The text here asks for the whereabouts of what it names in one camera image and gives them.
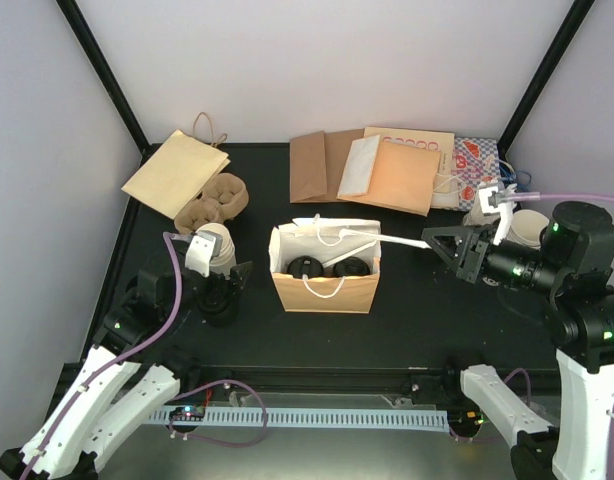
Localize black frame post left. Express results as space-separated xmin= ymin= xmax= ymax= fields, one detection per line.
xmin=56 ymin=0 xmax=151 ymax=155

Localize orange paper bag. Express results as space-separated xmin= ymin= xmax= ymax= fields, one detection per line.
xmin=268 ymin=215 xmax=381 ymax=314
xmin=339 ymin=139 xmax=441 ymax=216

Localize beige bag with red circles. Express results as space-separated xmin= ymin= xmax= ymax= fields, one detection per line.
xmin=364 ymin=126 xmax=455 ymax=153

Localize tan paper bag with handles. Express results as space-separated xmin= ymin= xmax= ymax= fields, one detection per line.
xmin=121 ymin=112 xmax=230 ymax=219

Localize black frame post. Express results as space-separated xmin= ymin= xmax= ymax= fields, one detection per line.
xmin=56 ymin=0 xmax=151 ymax=155
xmin=497 ymin=0 xmax=595 ymax=158

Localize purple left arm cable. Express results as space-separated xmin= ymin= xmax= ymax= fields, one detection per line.
xmin=19 ymin=231 xmax=193 ymax=479

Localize light blue cable duct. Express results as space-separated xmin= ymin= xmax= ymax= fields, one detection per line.
xmin=145 ymin=406 xmax=449 ymax=433

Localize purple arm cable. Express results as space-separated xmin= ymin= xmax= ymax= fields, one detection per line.
xmin=19 ymin=231 xmax=193 ymax=479
xmin=491 ymin=191 xmax=614 ymax=206

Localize black frame post right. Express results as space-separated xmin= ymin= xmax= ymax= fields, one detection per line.
xmin=497 ymin=0 xmax=595 ymax=158

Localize blue checkered paper bag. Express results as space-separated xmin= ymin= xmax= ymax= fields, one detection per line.
xmin=451 ymin=137 xmax=533 ymax=211

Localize brown kraft paper bag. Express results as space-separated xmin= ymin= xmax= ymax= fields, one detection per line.
xmin=289 ymin=129 xmax=364 ymax=203

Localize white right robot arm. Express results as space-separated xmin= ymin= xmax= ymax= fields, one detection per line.
xmin=422 ymin=201 xmax=614 ymax=479

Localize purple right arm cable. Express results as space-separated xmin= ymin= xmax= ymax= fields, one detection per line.
xmin=491 ymin=191 xmax=614 ymax=206

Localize stack of white paper cups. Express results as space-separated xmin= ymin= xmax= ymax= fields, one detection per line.
xmin=196 ymin=223 xmax=236 ymax=278

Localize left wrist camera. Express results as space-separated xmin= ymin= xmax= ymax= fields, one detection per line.
xmin=185 ymin=231 xmax=223 ymax=277

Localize white paper bag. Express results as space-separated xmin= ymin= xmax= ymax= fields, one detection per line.
xmin=337 ymin=135 xmax=380 ymax=199

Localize stack of pulp cup carriers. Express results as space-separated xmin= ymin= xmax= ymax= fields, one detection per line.
xmin=174 ymin=173 xmax=249 ymax=234

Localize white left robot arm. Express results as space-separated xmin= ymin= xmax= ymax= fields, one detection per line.
xmin=0 ymin=259 xmax=252 ymax=479

